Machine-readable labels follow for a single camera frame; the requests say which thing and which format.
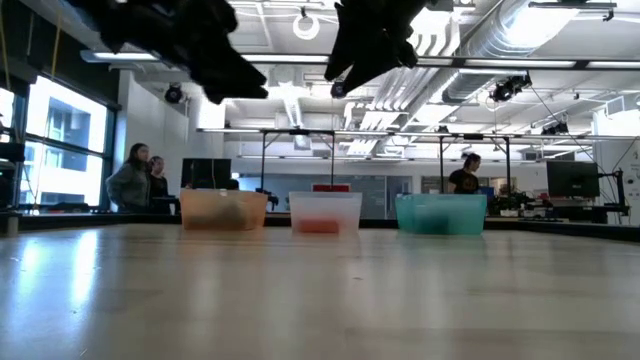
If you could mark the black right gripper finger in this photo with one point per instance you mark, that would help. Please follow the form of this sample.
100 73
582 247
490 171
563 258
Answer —
370 67
345 52

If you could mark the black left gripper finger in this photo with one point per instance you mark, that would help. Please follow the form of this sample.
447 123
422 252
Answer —
232 75
210 94

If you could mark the orange toy brick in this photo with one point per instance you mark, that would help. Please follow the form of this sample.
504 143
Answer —
319 226

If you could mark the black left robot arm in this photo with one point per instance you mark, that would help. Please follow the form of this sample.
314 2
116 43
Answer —
115 25

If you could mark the person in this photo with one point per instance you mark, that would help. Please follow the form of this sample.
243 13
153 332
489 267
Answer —
129 185
232 185
464 180
160 187

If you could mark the orange translucent plastic bin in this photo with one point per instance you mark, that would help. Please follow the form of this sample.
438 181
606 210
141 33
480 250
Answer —
225 202

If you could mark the black overhead light bar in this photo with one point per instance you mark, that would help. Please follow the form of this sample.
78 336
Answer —
500 62

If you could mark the red box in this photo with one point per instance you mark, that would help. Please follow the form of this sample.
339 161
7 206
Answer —
331 188

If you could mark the clear translucent plastic bin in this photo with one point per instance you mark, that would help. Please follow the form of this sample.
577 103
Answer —
325 205

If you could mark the blue box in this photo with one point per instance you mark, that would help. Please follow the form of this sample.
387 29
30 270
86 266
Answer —
487 190

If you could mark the teal translucent plastic bin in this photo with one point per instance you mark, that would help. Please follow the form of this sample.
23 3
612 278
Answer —
470 212

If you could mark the green potted plant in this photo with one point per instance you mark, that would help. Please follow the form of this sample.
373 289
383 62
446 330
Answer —
512 201

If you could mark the black equipment on stand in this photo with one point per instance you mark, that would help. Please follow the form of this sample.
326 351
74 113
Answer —
10 175

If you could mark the black computer monitor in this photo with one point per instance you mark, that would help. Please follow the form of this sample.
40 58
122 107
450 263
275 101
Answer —
572 179

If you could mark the cluttered black desk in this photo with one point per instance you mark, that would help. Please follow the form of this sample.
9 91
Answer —
575 210

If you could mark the black ceiling spot camera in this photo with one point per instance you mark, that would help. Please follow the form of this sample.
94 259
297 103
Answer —
507 89
173 94
333 88
556 129

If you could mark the black metal rig frame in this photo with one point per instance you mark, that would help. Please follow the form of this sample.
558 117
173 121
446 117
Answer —
508 165
262 160

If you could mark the silver ceiling air duct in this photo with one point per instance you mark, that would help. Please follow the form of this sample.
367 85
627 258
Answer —
500 45

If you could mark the large window with frame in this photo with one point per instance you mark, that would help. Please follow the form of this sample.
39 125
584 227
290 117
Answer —
65 150

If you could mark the grey short post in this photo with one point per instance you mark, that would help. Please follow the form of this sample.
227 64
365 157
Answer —
12 226

